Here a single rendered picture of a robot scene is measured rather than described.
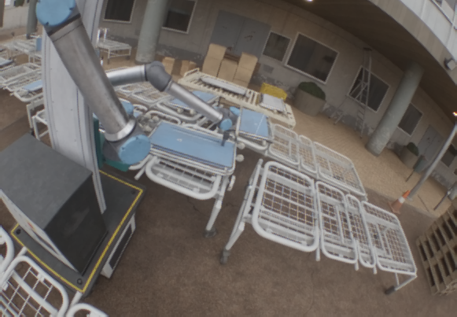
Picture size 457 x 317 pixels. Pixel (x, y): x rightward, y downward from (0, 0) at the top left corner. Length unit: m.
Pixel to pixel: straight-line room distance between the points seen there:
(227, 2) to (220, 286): 7.40
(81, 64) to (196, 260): 1.43
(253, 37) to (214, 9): 1.74
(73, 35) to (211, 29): 6.90
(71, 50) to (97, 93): 0.17
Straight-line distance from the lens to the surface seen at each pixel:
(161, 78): 1.14
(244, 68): 4.82
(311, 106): 6.26
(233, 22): 7.22
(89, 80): 0.66
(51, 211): 0.81
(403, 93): 6.72
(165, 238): 1.64
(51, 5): 0.62
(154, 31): 5.86
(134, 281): 1.51
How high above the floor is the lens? 1.45
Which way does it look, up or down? 31 degrees down
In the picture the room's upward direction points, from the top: 21 degrees clockwise
